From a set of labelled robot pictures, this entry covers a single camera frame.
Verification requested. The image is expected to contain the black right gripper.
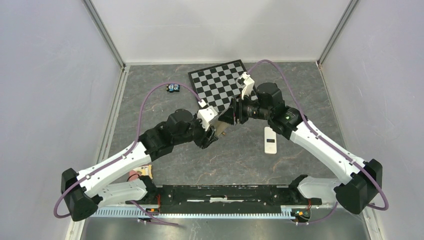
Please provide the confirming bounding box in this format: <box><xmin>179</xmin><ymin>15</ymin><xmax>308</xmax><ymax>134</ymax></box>
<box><xmin>218</xmin><ymin>91</ymin><xmax>272</xmax><ymax>126</ymax></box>

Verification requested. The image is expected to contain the beige remote control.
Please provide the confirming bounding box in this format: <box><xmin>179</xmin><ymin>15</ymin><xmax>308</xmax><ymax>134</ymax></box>
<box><xmin>213</xmin><ymin>120</ymin><xmax>232</xmax><ymax>137</ymax></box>

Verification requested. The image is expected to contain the pink orange card box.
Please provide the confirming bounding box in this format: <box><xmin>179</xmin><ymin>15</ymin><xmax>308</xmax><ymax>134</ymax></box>
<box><xmin>127</xmin><ymin>164</ymin><xmax>153</xmax><ymax>181</ymax></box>

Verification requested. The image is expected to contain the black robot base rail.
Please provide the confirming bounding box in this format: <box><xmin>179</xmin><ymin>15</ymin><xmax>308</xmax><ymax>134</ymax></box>
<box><xmin>137</xmin><ymin>184</ymin><xmax>323</xmax><ymax>214</ymax></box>

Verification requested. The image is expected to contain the white cable duct strip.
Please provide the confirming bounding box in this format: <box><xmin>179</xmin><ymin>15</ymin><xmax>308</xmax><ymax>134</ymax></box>
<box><xmin>91</xmin><ymin>206</ymin><xmax>309</xmax><ymax>220</ymax></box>

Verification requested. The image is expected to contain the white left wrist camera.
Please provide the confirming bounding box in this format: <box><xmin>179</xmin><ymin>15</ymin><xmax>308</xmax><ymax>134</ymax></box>
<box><xmin>196</xmin><ymin>99</ymin><xmax>219</xmax><ymax>131</ymax></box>

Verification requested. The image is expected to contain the white remote control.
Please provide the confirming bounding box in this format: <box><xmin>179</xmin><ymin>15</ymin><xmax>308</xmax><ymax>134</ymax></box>
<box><xmin>264</xmin><ymin>126</ymin><xmax>277</xmax><ymax>155</ymax></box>

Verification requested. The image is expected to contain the black white checkerboard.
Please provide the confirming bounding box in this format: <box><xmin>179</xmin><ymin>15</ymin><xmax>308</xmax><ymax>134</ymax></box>
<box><xmin>188</xmin><ymin>59</ymin><xmax>247</xmax><ymax>115</ymax></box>

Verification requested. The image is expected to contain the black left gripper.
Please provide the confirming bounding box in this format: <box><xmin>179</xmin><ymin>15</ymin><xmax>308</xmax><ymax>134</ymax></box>
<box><xmin>173</xmin><ymin>110</ymin><xmax>218</xmax><ymax>149</ymax></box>

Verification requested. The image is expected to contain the small blue owl toy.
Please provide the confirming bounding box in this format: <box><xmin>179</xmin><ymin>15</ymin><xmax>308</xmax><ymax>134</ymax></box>
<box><xmin>166</xmin><ymin>83</ymin><xmax>180</xmax><ymax>93</ymax></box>

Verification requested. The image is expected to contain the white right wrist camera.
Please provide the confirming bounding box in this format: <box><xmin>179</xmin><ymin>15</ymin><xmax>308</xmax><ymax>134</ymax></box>
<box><xmin>237</xmin><ymin>71</ymin><xmax>255</xmax><ymax>100</ymax></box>

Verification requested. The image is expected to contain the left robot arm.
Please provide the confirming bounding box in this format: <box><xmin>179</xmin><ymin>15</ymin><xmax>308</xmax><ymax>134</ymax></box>
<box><xmin>58</xmin><ymin>106</ymin><xmax>219</xmax><ymax>222</ymax></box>

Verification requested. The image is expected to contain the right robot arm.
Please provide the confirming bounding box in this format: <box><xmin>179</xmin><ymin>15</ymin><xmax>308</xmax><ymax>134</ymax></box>
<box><xmin>218</xmin><ymin>82</ymin><xmax>389</xmax><ymax>214</ymax></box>

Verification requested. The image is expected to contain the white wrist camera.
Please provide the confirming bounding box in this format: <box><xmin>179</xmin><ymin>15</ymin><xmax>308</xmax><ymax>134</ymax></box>
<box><xmin>196</xmin><ymin>99</ymin><xmax>219</xmax><ymax>131</ymax></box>
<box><xmin>237</xmin><ymin>71</ymin><xmax>255</xmax><ymax>100</ymax></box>

